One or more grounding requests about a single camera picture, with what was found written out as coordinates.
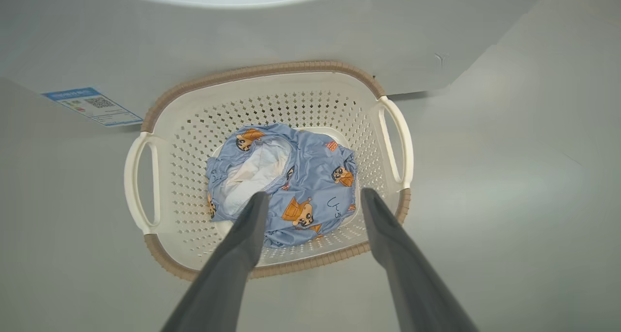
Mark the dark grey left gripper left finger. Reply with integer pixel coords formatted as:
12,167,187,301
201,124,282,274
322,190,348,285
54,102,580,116
162,192,270,332

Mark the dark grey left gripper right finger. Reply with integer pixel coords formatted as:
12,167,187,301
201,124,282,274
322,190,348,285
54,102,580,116
361,187,480,332

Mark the blue cartoon print garment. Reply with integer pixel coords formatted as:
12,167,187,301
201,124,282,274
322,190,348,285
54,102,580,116
206,123,359,249

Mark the cream perforated basket brown rim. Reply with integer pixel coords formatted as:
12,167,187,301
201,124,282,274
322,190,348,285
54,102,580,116
124,60,414,282

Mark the white front-load washing machine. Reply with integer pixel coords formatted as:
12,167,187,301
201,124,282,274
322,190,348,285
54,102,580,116
0,0,556,131

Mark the blue energy label sticker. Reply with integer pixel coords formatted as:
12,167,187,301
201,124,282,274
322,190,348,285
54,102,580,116
42,87,144,128

